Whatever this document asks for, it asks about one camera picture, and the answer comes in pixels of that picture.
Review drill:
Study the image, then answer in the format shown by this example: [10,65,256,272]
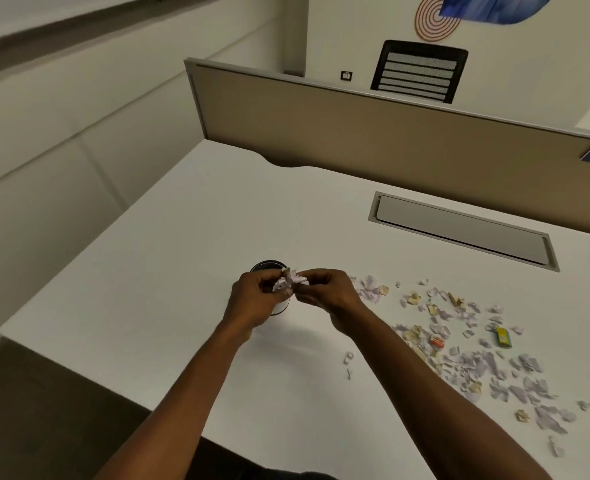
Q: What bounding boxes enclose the white cup with black rim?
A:
[249,260,292,316]

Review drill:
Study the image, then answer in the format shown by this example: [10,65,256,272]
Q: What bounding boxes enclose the pile of torn paper scraps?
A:
[347,275,590,458]

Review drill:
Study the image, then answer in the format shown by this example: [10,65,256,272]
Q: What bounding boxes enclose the person's dark clothing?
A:
[247,466,338,480]

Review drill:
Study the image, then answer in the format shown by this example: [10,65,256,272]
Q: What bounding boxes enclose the white paper scraps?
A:
[272,267,310,296]

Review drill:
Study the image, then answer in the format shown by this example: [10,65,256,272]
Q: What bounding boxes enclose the person's right forearm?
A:
[331,311,552,480]

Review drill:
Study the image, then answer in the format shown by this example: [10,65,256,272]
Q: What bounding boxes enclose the person's left forearm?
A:
[94,322,254,480]

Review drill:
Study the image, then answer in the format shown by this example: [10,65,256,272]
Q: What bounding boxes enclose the beige desk partition panel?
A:
[184,57,590,239]

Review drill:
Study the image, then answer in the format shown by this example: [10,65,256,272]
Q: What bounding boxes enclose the person's right hand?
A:
[293,268,372,336]

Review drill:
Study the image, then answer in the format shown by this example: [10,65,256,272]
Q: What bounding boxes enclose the person's left hand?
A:
[223,269,289,341]

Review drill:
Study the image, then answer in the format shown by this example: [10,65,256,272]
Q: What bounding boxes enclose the grey cable tray lid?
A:
[368,191,560,272]

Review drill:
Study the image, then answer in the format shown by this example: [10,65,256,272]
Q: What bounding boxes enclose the orange concentric circles wall decal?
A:
[414,0,462,43]

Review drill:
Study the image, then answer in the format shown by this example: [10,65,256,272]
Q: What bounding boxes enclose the black mesh office chair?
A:
[370,39,469,104]

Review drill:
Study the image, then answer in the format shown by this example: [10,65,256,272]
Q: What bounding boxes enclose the blue wall decal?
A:
[438,0,556,25]

